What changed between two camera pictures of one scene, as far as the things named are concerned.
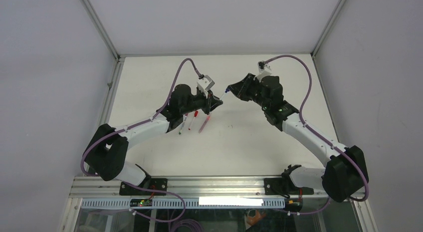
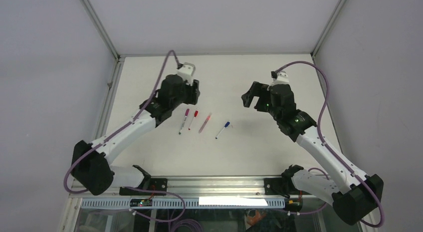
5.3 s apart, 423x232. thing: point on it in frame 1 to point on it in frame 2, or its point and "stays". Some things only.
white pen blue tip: (222, 96) to (220, 133)
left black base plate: (125, 189) stays
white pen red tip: (195, 115) stays
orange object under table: (256, 219) stays
